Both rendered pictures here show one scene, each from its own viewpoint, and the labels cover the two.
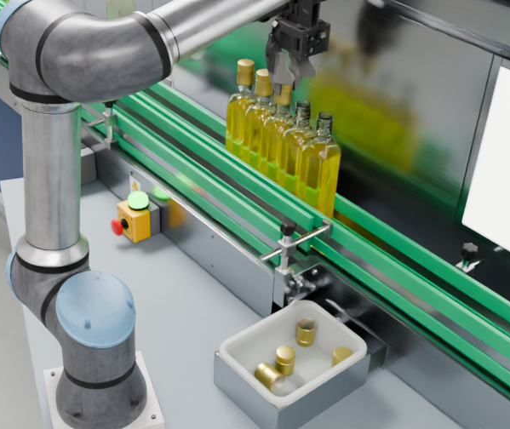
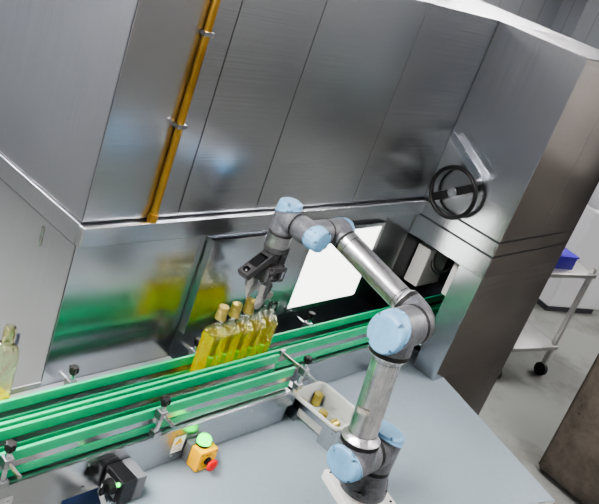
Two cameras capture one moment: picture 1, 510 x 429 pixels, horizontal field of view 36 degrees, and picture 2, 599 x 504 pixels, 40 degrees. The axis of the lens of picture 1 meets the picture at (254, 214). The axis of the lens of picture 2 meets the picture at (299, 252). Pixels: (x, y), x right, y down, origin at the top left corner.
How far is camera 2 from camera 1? 2.90 m
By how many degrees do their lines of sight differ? 87
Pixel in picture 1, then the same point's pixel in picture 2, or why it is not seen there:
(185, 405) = not seen: hidden behind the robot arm
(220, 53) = (114, 324)
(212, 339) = (296, 446)
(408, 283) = (317, 344)
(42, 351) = not seen: outside the picture
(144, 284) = (253, 467)
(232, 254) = (264, 407)
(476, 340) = (340, 341)
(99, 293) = (386, 427)
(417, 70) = not seen: hidden behind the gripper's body
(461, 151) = (293, 277)
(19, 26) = (417, 328)
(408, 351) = (317, 372)
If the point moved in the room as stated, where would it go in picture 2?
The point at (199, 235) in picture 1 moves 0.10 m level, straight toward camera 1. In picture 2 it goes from (239, 419) to (269, 424)
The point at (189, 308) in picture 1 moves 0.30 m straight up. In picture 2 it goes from (272, 451) to (303, 374)
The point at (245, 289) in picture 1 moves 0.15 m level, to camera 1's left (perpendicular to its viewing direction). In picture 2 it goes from (268, 418) to (270, 448)
